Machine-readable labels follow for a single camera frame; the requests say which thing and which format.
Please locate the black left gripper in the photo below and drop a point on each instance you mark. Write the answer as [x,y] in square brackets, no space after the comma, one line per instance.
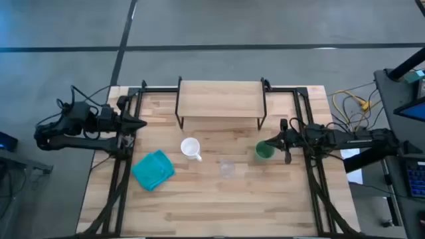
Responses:
[123,124]

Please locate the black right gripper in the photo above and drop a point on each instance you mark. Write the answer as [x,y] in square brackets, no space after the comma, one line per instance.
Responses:
[293,141]

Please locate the green cup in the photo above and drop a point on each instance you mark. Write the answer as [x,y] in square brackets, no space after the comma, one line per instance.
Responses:
[264,153]

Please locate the clear glass cup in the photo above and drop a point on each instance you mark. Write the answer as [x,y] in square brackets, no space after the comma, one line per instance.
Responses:
[227,169]

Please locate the white ceramic mug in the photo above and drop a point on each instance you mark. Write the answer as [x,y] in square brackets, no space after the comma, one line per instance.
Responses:
[190,146]

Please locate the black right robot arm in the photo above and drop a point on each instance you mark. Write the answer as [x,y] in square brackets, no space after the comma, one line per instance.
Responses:
[358,141]

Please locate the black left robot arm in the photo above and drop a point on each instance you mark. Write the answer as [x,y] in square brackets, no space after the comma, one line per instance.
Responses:
[83,142]

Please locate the wooden shelf with black legs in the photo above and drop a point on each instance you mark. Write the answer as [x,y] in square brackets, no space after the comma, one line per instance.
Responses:
[220,99]

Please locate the teal folded cloth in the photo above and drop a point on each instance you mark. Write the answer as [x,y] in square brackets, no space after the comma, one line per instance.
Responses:
[152,171]

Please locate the white paper sheet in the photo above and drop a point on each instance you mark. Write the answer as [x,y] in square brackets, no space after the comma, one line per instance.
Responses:
[350,166]

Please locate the black cart crossbar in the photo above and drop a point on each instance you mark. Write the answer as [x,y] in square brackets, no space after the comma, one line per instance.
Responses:
[362,162]

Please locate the dark grey equipment cart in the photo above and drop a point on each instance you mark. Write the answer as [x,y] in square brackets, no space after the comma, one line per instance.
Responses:
[388,96]

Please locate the grey side desk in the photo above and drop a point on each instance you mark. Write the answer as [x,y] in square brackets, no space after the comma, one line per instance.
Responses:
[20,161]

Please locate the black device with blue light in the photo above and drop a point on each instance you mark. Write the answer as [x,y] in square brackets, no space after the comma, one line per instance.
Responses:
[6,141]

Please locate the black cart caster wheel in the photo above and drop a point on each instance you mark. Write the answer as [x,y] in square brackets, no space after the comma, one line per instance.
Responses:
[387,223]

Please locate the blue-lit monitor screen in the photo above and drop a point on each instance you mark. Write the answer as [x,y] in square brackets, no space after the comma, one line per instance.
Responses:
[415,112]

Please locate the black keyboard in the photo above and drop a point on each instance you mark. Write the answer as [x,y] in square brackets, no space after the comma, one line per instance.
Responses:
[417,179]

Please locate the small teal box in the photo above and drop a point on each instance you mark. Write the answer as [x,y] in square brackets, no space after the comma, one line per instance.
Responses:
[415,77]

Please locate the black aluminium table frame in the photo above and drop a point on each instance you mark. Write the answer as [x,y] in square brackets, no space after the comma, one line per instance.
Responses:
[156,89]

